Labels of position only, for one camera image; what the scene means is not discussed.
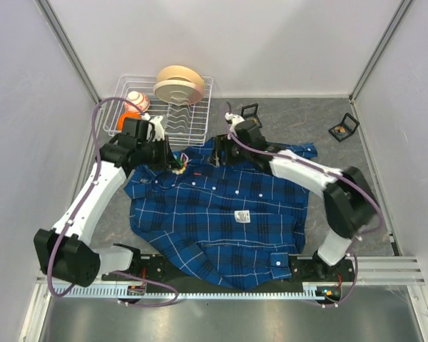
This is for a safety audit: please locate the black display box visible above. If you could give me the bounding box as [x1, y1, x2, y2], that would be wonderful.
[328, 113, 360, 143]
[240, 103, 263, 128]

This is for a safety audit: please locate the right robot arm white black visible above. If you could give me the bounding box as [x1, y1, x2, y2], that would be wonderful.
[210, 113, 384, 281]

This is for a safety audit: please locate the white orange patterned bowl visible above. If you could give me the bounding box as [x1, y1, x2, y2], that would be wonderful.
[126, 91, 151, 112]

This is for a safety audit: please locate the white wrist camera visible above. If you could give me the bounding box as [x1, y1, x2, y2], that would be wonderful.
[143, 113, 168, 142]
[224, 113, 245, 129]

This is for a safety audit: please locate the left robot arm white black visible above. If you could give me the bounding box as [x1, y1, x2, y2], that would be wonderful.
[34, 115, 178, 287]

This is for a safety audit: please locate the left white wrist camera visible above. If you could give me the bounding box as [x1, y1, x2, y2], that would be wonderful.
[143, 113, 168, 142]

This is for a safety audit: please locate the grey slotted cable duct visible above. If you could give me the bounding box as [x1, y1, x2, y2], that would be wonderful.
[66, 281, 342, 301]

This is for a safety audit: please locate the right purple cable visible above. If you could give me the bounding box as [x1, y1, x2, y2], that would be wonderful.
[223, 100, 383, 309]

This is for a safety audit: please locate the beige plate rear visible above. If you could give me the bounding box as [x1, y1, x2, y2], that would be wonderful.
[156, 65, 205, 88]

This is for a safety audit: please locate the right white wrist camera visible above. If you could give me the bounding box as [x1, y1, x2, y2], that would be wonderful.
[224, 113, 245, 129]

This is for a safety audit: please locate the black display box centre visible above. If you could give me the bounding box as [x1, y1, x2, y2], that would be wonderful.
[240, 103, 263, 128]

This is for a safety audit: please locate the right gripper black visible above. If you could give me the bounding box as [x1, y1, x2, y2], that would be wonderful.
[208, 134, 252, 167]

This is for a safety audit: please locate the beige plate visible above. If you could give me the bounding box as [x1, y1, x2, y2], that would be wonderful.
[156, 65, 205, 88]
[153, 80, 205, 106]

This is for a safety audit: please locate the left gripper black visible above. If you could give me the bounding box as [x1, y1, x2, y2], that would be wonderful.
[138, 135, 180, 172]

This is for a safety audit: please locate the black display box far right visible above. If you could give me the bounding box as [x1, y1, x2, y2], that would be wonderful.
[328, 113, 360, 143]

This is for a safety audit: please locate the blue plaid shirt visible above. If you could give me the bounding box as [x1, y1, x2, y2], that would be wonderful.
[125, 140, 309, 291]

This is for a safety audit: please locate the white wire dish rack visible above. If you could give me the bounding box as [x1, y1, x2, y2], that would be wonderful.
[114, 75, 213, 147]

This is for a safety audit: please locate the white shirt label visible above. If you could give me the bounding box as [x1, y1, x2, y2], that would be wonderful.
[234, 210, 250, 224]

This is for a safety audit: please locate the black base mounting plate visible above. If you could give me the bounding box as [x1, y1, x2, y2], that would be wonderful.
[101, 253, 357, 294]

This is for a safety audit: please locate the beige plate front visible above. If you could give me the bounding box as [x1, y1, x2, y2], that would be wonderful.
[153, 80, 205, 106]

